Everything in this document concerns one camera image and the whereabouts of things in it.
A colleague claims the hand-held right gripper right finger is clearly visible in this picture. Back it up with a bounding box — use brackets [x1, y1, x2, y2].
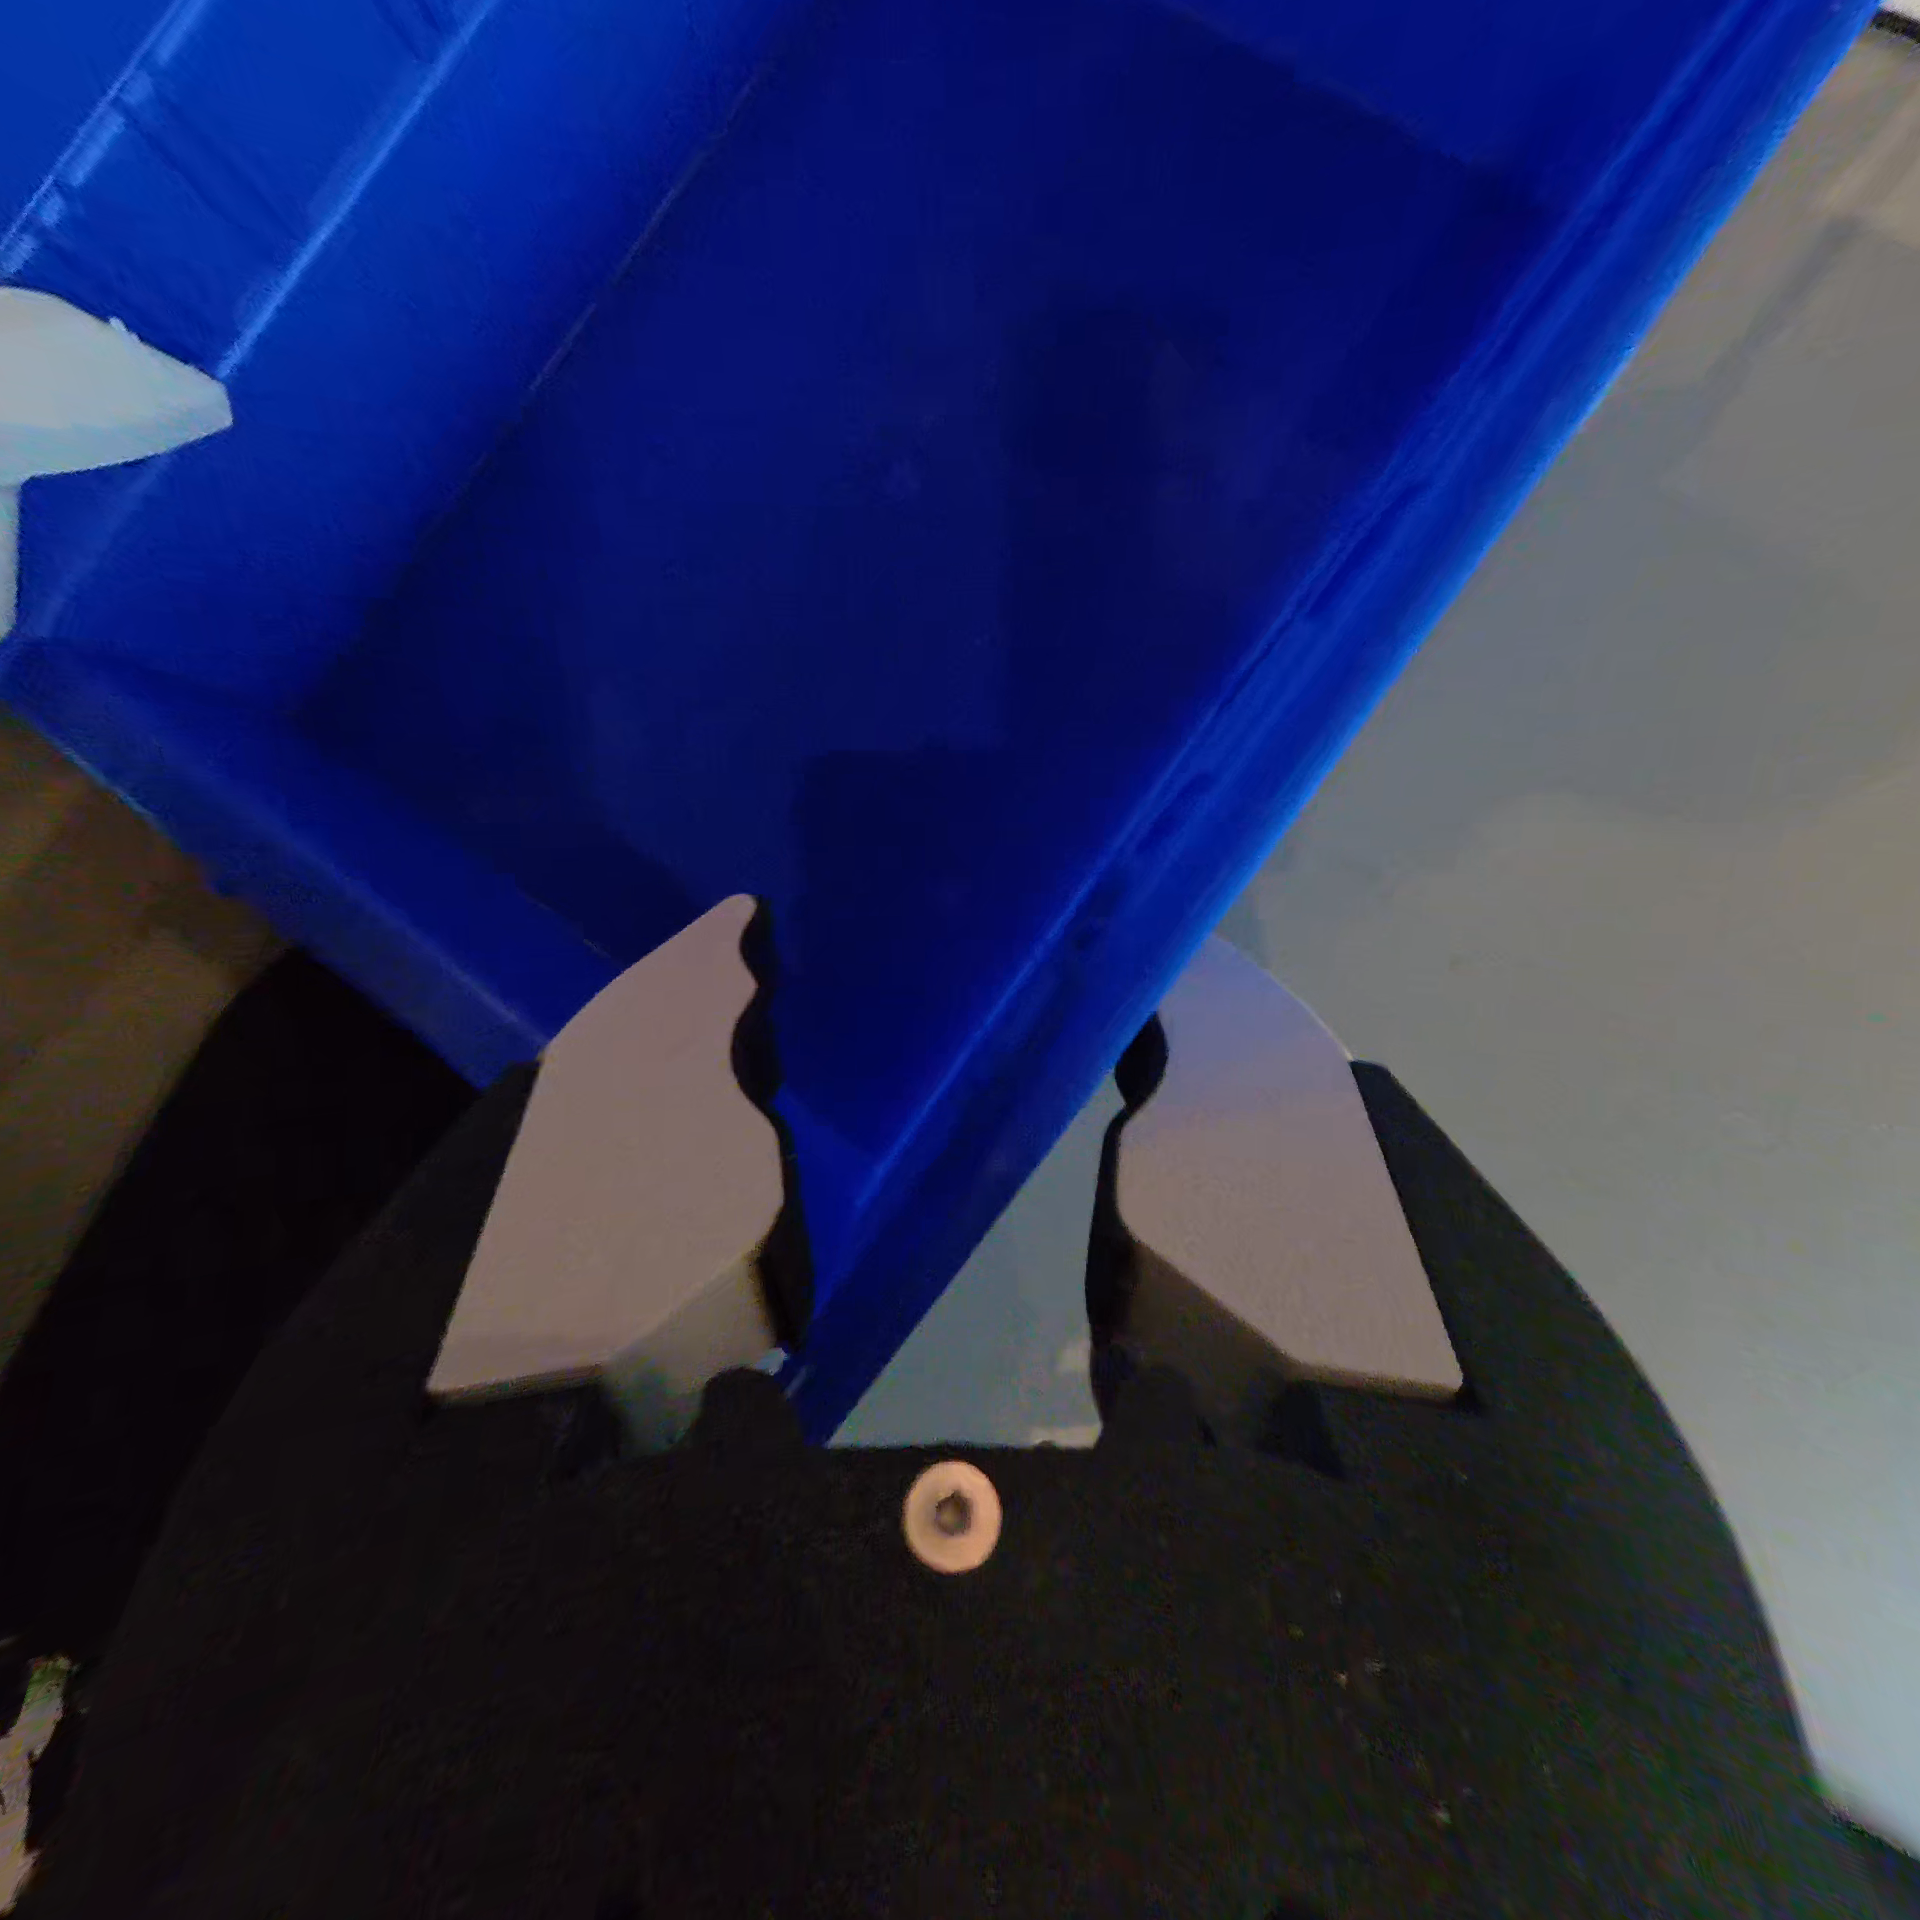
[1084, 937, 1468, 1449]

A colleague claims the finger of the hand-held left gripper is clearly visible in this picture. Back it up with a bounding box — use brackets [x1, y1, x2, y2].
[0, 285, 238, 485]

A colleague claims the black quilted armrest pad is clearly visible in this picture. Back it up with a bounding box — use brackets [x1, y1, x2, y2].
[0, 950, 505, 1665]

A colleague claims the blue plastic bin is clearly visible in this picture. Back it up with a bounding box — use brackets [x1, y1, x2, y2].
[0, 0, 1883, 1449]

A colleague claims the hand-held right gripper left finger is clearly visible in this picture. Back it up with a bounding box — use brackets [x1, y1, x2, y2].
[422, 893, 817, 1454]

